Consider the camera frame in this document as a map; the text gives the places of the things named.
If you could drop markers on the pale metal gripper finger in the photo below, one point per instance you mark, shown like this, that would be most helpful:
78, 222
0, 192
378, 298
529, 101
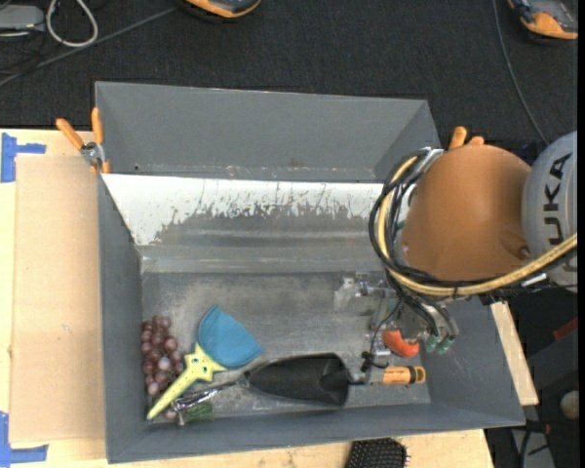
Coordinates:
353, 304
368, 283

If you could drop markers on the orange-red curved toy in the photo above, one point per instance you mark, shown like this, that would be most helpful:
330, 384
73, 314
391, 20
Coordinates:
401, 345

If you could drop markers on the black hairbrush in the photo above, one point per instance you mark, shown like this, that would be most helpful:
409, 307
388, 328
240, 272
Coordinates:
376, 454

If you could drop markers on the grey metal bin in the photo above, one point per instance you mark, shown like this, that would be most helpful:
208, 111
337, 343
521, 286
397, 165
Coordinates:
253, 134

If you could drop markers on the purple toy grape bunch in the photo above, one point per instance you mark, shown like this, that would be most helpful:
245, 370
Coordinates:
157, 354

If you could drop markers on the brown cardboard board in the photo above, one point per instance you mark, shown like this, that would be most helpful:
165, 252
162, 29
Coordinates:
53, 285

